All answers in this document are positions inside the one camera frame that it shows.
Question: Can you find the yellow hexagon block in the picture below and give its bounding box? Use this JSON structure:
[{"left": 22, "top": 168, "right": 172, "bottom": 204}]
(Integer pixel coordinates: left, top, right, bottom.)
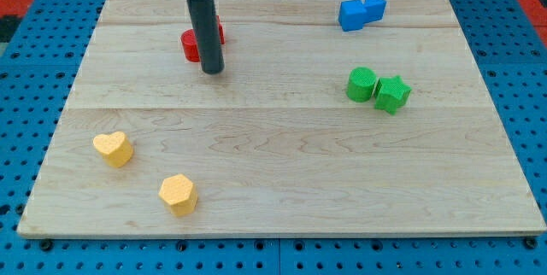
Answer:
[{"left": 158, "top": 174, "right": 198, "bottom": 217}]

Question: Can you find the blue cube block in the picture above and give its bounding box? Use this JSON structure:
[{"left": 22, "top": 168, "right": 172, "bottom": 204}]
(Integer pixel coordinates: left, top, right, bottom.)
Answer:
[{"left": 338, "top": 0, "right": 367, "bottom": 32}]

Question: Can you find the green star block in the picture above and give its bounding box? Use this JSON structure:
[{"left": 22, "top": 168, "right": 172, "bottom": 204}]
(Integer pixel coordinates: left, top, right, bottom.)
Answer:
[{"left": 373, "top": 75, "right": 412, "bottom": 114}]

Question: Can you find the yellow heart block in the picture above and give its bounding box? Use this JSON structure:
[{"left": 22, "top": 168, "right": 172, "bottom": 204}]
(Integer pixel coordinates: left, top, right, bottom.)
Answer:
[{"left": 92, "top": 132, "right": 133, "bottom": 168}]

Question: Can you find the wooden board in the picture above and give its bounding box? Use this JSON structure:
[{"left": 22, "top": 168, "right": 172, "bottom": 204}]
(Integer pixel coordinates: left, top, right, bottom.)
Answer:
[{"left": 17, "top": 0, "right": 546, "bottom": 239}]

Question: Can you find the red cylinder block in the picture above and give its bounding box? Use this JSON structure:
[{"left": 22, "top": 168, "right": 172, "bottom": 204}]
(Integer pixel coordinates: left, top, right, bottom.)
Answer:
[{"left": 180, "top": 29, "right": 200, "bottom": 62}]

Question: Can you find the blue triangular block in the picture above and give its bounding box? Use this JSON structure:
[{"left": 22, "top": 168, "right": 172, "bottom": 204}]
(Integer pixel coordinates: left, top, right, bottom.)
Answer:
[{"left": 364, "top": 0, "right": 387, "bottom": 23}]

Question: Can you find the green cylinder block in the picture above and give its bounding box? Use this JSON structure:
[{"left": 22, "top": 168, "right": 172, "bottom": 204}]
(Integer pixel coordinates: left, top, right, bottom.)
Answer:
[{"left": 346, "top": 67, "right": 377, "bottom": 102}]

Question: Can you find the red block behind rod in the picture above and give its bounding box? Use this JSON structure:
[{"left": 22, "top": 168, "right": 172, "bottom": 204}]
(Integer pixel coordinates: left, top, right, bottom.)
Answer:
[{"left": 216, "top": 15, "right": 226, "bottom": 44}]

